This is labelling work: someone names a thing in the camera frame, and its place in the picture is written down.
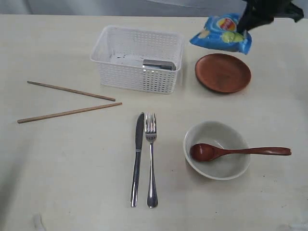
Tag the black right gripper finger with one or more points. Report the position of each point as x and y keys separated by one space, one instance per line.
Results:
x=247 y=22

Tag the white floral ceramic bowl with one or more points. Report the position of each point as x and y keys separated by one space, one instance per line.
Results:
x=222 y=136

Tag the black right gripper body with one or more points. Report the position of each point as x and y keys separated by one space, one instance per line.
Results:
x=266 y=10

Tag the blue chips bag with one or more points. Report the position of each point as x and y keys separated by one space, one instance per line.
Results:
x=220 y=33

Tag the dark foil packet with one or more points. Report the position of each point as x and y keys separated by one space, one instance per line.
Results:
x=158 y=64

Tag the brown wooden plate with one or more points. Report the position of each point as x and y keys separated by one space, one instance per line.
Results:
x=222 y=73

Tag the silver metal fork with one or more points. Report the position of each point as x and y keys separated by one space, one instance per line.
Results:
x=151 y=135

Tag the white perforated plastic basket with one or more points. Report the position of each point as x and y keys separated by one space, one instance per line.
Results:
x=119 y=53

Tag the wooden chopstick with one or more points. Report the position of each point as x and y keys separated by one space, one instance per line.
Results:
x=37 y=118
x=72 y=91

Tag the brown wooden spoon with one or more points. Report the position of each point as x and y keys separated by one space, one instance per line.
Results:
x=203 y=152

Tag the silver table knife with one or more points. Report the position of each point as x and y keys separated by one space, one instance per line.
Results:
x=138 y=148

